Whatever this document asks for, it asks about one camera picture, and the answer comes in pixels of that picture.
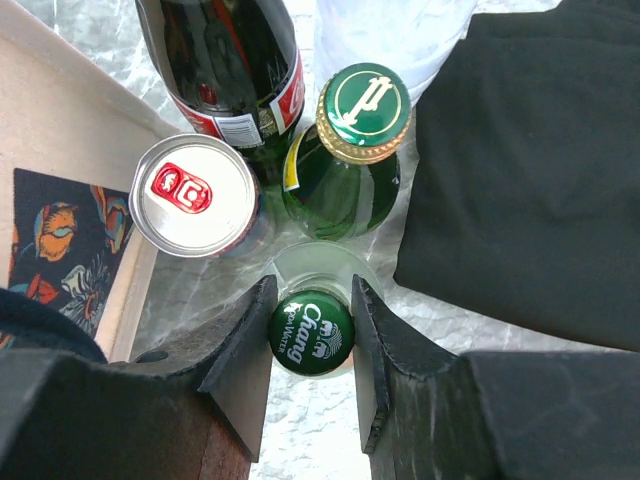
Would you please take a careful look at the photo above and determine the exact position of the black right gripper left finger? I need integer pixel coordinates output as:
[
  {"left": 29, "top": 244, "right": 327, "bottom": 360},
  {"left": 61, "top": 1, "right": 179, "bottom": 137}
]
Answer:
[{"left": 1, "top": 275, "right": 278, "bottom": 479}]

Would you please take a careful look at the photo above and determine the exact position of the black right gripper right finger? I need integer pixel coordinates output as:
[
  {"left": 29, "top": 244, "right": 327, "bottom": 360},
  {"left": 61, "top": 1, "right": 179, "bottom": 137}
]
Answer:
[{"left": 351, "top": 277, "right": 639, "bottom": 479}]

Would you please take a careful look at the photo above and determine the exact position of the red-top drink can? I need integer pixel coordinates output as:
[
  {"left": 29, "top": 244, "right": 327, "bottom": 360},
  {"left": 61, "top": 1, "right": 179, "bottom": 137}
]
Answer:
[{"left": 129, "top": 134, "right": 275, "bottom": 258}]

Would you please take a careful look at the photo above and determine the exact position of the green glass bottle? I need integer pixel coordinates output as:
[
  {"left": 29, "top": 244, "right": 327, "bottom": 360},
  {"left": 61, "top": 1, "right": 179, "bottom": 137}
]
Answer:
[{"left": 282, "top": 63, "right": 411, "bottom": 241}]

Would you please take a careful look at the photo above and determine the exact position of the beige canvas tote bag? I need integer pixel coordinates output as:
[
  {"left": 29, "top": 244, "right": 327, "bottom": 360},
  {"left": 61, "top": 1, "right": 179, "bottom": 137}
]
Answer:
[{"left": 1, "top": 1, "right": 174, "bottom": 361}]

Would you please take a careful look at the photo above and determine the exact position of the Coca-Cola glass bottle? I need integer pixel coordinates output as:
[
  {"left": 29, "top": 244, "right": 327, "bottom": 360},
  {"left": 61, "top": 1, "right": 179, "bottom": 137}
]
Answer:
[{"left": 136, "top": 0, "right": 305, "bottom": 188}]

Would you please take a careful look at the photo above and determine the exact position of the blue-cap water bottle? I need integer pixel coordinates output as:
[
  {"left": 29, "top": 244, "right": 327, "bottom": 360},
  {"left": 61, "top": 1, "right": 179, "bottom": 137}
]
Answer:
[{"left": 313, "top": 0, "right": 478, "bottom": 104}]

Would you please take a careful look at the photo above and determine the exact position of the black folded garment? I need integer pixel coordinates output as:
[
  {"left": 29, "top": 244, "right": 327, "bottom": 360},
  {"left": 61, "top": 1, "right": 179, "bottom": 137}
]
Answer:
[{"left": 394, "top": 1, "right": 639, "bottom": 351}]

